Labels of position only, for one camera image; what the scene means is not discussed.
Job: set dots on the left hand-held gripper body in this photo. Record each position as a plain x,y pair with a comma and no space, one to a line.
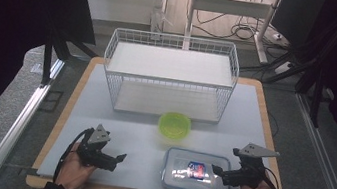
96,146

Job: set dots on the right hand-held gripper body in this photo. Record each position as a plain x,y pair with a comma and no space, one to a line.
247,170

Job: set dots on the clear rectangular food container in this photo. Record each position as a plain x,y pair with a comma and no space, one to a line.
187,181

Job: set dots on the green round lidded container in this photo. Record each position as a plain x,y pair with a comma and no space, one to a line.
174,125

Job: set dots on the person's left hand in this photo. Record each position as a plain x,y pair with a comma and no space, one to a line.
75,171

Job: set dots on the white table mat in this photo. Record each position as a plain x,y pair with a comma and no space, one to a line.
134,150

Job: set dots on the black metal stand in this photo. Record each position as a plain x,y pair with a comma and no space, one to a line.
317,96
49,56

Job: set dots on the white power strip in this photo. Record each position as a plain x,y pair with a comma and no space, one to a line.
283,68

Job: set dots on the clear plastic bottle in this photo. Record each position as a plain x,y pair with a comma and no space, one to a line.
158,18

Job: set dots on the white metal desk frame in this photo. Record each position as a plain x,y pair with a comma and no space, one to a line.
230,6

